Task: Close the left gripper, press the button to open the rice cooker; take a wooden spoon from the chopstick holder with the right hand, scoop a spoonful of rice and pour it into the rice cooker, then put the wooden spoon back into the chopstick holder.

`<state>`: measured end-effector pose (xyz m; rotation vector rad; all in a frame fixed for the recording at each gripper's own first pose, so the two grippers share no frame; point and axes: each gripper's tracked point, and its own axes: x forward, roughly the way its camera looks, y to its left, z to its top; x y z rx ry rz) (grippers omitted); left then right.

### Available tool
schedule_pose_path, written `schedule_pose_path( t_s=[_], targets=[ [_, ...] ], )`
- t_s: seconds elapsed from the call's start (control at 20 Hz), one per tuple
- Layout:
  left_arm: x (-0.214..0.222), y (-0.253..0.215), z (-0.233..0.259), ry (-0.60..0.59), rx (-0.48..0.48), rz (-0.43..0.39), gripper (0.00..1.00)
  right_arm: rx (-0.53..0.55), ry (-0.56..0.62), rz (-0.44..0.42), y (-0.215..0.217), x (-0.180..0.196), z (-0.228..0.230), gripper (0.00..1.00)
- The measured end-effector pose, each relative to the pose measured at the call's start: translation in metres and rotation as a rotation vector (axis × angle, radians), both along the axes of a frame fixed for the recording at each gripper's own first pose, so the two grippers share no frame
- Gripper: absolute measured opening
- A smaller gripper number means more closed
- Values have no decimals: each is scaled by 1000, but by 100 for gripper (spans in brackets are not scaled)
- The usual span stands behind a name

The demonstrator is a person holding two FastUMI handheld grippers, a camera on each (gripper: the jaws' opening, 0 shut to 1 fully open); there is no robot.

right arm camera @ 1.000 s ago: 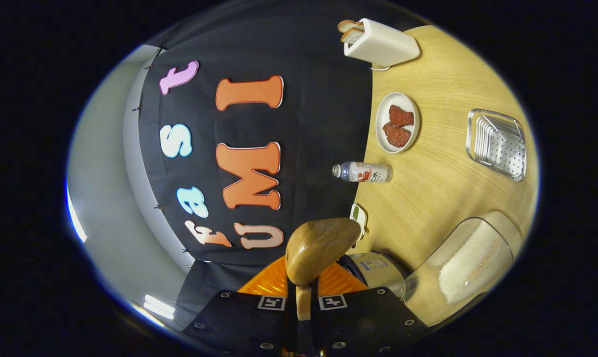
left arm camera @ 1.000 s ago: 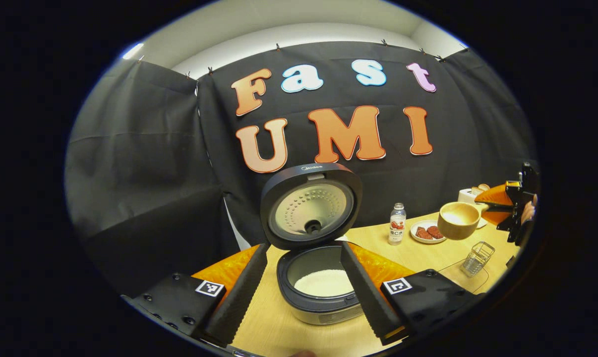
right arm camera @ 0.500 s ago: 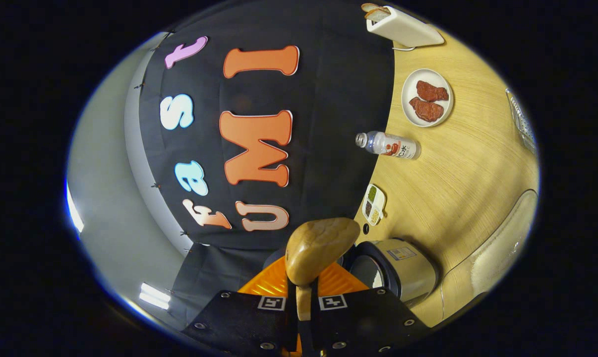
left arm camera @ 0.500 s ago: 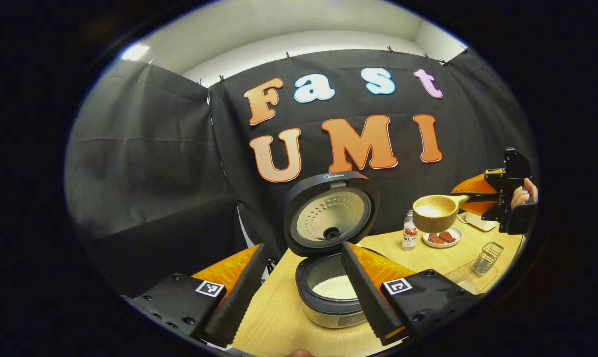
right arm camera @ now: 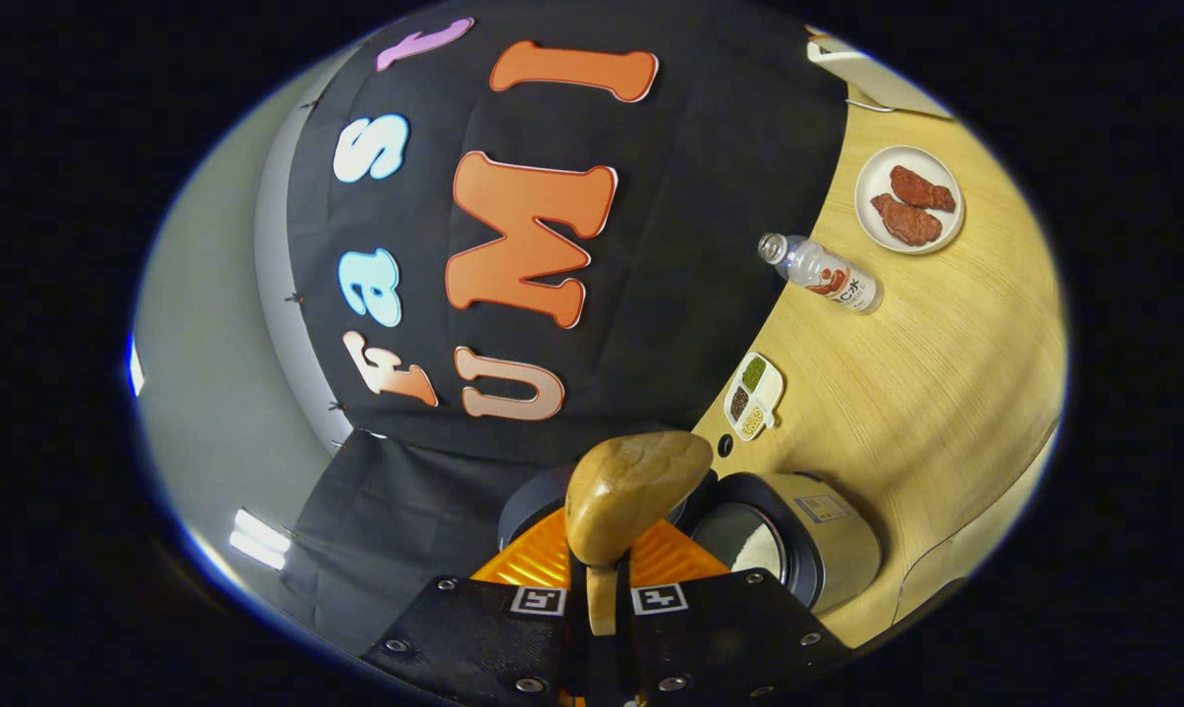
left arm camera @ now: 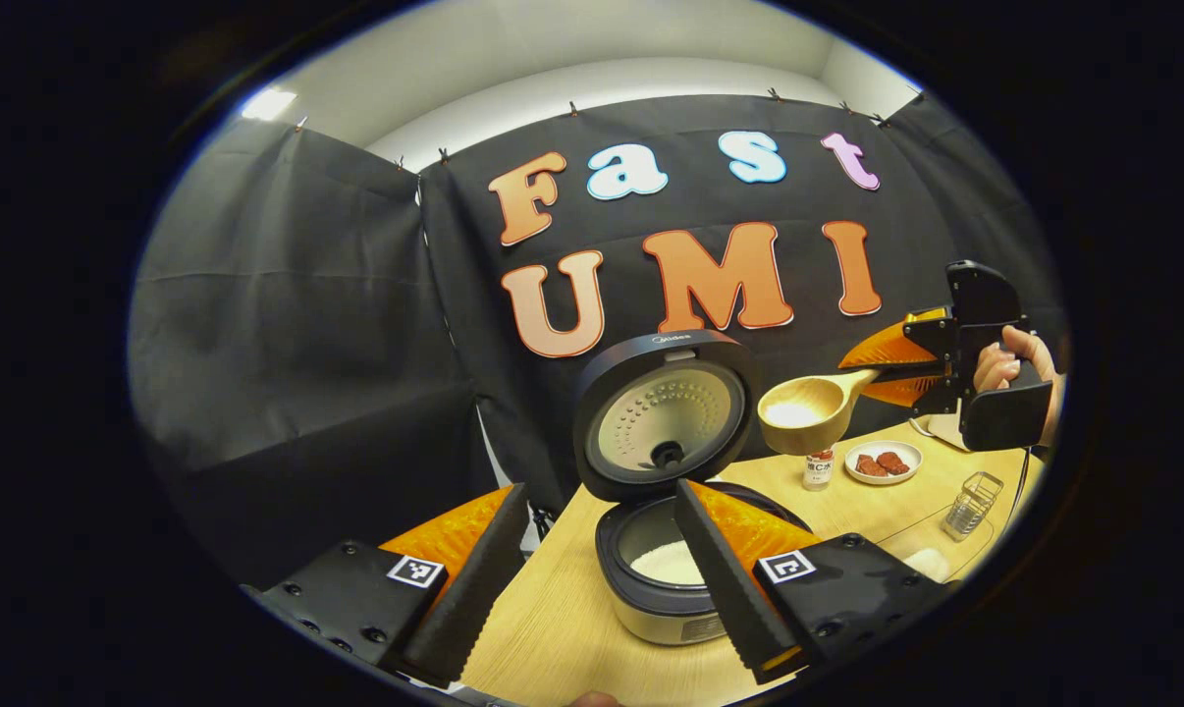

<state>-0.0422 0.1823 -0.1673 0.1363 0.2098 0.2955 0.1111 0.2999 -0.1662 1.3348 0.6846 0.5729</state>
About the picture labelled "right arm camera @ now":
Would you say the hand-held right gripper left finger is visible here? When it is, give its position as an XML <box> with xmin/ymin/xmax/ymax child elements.
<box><xmin>361</xmin><ymin>507</ymin><xmax>587</xmax><ymax>707</ymax></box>

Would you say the divided white grain dish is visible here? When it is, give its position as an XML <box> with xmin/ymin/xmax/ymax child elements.
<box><xmin>723</xmin><ymin>352</ymin><xmax>784</xmax><ymax>441</ymax></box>

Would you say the wooden spoon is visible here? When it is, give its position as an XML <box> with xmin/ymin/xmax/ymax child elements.
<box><xmin>565</xmin><ymin>430</ymin><xmax>714</xmax><ymax>637</ymax></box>

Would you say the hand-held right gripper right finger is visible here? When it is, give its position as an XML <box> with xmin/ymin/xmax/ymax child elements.
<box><xmin>618</xmin><ymin>518</ymin><xmax>853</xmax><ymax>707</ymax></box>

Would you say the dark grey rice cooker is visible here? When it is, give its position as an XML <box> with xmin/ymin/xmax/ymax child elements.
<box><xmin>499</xmin><ymin>462</ymin><xmax>883</xmax><ymax>615</ymax></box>

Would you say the red meat piece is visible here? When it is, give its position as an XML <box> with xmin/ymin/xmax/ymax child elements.
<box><xmin>870</xmin><ymin>193</ymin><xmax>943</xmax><ymax>246</ymax></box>
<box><xmin>889</xmin><ymin>165</ymin><xmax>957</xmax><ymax>213</ymax></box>

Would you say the ceiling light strip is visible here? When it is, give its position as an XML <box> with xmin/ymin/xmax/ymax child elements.
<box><xmin>231</xmin><ymin>508</ymin><xmax>294</xmax><ymax>572</ymax></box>

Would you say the white toaster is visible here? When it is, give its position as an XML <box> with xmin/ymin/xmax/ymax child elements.
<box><xmin>806</xmin><ymin>34</ymin><xmax>954</xmax><ymax>121</ymax></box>

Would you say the clear drink bottle red label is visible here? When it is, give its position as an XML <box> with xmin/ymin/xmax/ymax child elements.
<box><xmin>757</xmin><ymin>233</ymin><xmax>885</xmax><ymax>315</ymax></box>

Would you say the white round plate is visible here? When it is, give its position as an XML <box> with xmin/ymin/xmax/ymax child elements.
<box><xmin>854</xmin><ymin>145</ymin><xmax>966</xmax><ymax>256</ymax></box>

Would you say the white rice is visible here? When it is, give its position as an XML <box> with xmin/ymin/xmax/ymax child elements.
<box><xmin>727</xmin><ymin>528</ymin><xmax>781</xmax><ymax>577</ymax></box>

